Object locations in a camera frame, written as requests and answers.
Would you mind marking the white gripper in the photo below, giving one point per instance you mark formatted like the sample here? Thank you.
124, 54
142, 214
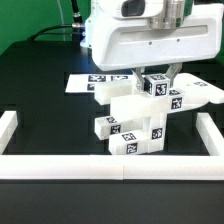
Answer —
132, 43

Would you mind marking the white tagged cube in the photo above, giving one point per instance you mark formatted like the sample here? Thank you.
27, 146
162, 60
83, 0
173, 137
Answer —
156, 85

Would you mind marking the white chair seat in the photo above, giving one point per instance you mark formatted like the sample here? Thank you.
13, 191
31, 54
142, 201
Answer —
153, 130

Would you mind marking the white marker sheet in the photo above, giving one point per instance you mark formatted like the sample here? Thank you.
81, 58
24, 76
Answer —
85, 83

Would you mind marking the white chair back frame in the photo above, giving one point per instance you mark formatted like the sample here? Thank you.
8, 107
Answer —
127, 103

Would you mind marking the white front fence bar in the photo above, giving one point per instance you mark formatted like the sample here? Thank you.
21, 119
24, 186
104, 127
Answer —
112, 167

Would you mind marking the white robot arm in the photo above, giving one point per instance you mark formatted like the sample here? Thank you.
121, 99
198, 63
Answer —
162, 14

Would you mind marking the white left fence bar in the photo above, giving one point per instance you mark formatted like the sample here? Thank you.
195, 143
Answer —
8, 124

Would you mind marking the white right fence bar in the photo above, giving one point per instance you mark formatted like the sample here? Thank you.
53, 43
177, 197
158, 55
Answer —
210, 134

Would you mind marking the white fence bar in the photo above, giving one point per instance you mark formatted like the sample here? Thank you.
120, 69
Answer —
210, 134
112, 167
8, 124

